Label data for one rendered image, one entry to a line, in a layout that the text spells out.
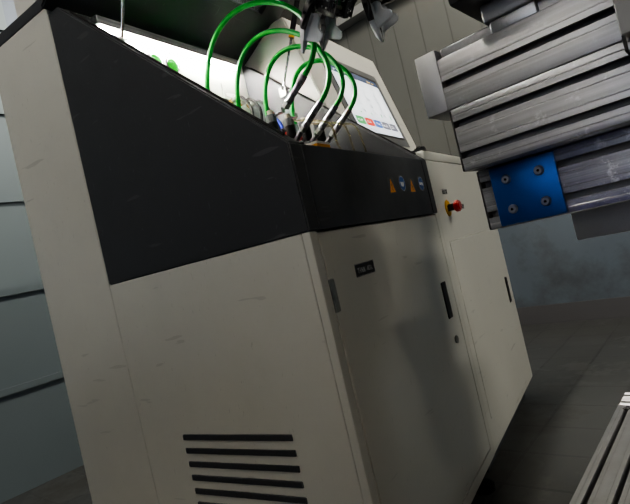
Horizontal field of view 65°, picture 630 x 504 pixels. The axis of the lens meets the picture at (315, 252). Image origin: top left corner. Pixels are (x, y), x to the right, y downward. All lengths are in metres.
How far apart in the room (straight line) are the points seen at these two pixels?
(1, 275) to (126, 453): 1.59
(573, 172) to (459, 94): 0.18
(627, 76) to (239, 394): 0.82
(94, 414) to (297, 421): 0.64
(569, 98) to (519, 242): 2.80
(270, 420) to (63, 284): 0.68
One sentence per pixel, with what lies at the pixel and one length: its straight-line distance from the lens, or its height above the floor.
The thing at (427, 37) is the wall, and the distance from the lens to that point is 3.81.
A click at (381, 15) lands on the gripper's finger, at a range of 1.35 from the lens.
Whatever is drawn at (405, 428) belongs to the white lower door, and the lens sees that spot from 1.08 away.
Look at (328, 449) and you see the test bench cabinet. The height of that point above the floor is 0.40.
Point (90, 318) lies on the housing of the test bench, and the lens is 1.35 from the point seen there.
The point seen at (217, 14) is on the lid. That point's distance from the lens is 1.69.
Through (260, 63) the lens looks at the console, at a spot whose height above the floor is 1.44.
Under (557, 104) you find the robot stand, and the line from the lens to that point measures 0.71.
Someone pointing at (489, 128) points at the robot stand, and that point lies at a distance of 0.73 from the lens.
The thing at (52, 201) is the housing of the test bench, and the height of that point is 1.03.
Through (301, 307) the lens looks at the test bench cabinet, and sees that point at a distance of 0.89.
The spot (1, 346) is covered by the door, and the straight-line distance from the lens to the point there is 2.77.
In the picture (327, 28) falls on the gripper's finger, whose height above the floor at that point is 1.28.
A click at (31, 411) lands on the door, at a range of 2.81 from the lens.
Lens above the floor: 0.74
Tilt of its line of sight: 1 degrees up
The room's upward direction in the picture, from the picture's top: 13 degrees counter-clockwise
